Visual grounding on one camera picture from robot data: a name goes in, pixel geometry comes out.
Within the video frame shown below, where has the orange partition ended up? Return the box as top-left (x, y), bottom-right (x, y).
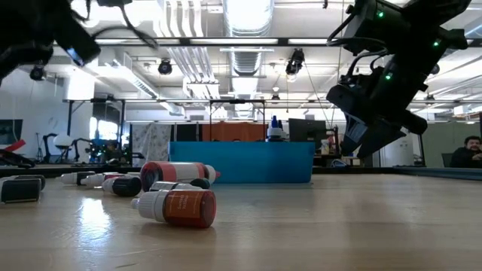
top-left (200, 121), bottom-right (269, 143)

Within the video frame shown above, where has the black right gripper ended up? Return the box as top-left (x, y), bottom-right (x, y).
top-left (325, 67), bottom-right (429, 160)

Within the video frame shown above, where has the large black food coloring bottle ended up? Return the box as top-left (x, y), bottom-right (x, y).
top-left (277, 119), bottom-right (288, 143)

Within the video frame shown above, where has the black overhead camera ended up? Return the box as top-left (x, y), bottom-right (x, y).
top-left (284, 47), bottom-right (307, 76)

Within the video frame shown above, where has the white cabinet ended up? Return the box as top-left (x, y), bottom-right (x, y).
top-left (377, 133), bottom-right (416, 169)

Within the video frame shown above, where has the silver ventilation duct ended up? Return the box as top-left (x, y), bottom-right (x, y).
top-left (221, 0), bottom-right (276, 118)

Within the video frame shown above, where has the black metal rack frame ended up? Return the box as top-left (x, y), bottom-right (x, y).
top-left (208, 98), bottom-right (267, 143)
top-left (64, 97), bottom-right (128, 161)

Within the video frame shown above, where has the white round lamp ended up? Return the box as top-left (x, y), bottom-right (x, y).
top-left (52, 133), bottom-right (75, 151)

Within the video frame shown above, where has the person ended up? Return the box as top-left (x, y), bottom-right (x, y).
top-left (449, 135), bottom-right (482, 169)

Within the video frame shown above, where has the large red food coloring bottle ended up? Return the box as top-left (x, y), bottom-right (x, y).
top-left (139, 160), bottom-right (222, 193)

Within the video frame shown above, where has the dark wall screen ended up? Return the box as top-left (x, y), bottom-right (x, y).
top-left (0, 118), bottom-right (24, 146)

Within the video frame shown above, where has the small red food coloring bottle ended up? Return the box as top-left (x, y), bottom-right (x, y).
top-left (80, 172), bottom-right (127, 188)

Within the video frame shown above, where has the red-handled tool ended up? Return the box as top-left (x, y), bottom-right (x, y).
top-left (0, 139), bottom-right (27, 154)

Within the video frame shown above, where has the patterned fabric curtain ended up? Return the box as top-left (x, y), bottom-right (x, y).
top-left (130, 123), bottom-right (173, 167)

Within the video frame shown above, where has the black rectangular object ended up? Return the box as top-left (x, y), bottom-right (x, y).
top-left (0, 176), bottom-right (43, 205)

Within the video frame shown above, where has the small orange food coloring bottle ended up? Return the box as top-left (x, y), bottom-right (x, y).
top-left (130, 187), bottom-right (218, 230)

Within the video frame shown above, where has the black ceiling spotlight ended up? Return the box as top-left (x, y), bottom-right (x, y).
top-left (157, 58), bottom-right (174, 76)
top-left (29, 64), bottom-right (47, 82)

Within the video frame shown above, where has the small grey-label food coloring bottle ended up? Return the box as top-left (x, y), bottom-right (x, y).
top-left (149, 178), bottom-right (212, 192)

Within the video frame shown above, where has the black computer monitor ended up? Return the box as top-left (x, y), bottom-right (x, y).
top-left (287, 117), bottom-right (328, 144)

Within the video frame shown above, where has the teal plastic bin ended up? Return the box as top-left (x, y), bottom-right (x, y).
top-left (168, 141), bottom-right (316, 185)

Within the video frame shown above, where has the grey partition wall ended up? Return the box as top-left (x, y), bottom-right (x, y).
top-left (420, 121), bottom-right (482, 169)

